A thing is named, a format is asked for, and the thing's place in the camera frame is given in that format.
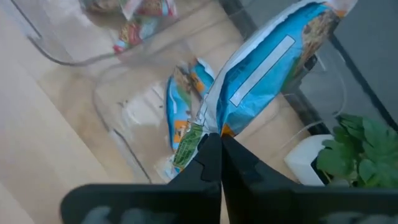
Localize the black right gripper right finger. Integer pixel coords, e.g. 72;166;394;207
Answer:
221;134;298;224

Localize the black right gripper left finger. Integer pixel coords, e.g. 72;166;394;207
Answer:
169;133;223;224

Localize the orange green Chewy granola bar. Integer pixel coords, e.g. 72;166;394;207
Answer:
155;57;216;181

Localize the blue white granola bar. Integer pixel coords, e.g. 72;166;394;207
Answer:
198;0;358;138

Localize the clear plastic bin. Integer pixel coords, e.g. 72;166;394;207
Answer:
91;40;348;184
9;0;218;68

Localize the leafy plant in white pot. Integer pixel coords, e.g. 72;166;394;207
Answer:
284;113;398;189

